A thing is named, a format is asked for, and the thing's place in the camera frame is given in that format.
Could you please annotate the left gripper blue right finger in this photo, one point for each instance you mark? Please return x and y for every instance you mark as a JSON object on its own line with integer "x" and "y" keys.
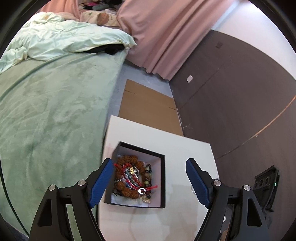
{"x": 247, "y": 220}

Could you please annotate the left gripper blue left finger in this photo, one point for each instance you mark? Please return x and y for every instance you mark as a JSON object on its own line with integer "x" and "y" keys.
{"x": 51, "y": 221}

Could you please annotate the black jewelry box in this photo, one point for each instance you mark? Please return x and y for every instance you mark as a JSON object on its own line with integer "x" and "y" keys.
{"x": 127, "y": 153}

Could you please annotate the white table board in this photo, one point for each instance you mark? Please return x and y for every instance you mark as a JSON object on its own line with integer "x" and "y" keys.
{"x": 183, "y": 215}

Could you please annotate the green bed sheet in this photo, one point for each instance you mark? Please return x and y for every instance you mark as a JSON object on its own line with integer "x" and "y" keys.
{"x": 53, "y": 121}

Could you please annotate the flattened brown cardboard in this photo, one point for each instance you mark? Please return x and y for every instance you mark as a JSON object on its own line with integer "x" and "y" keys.
{"x": 148, "y": 107}

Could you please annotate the pink curtain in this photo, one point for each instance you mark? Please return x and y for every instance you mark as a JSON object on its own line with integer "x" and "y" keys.
{"x": 165, "y": 32}

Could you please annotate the light green duvet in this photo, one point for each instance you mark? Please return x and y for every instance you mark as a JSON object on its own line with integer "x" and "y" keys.
{"x": 47, "y": 35}

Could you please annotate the floral pillow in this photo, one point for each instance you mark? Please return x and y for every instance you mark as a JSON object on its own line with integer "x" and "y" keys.
{"x": 100, "y": 18}

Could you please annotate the white wall socket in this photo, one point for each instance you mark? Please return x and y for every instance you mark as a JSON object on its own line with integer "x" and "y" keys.
{"x": 189, "y": 78}

